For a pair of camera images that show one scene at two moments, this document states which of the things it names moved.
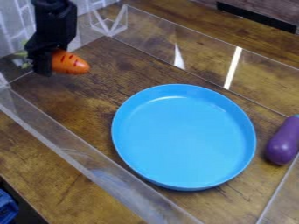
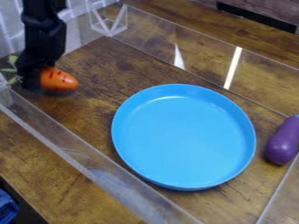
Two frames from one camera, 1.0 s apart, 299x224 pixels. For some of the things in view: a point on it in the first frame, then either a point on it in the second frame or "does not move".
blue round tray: (184, 136) does not move
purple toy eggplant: (283, 147) does not move
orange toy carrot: (68, 63) -> (56, 80)
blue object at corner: (9, 208) does not move
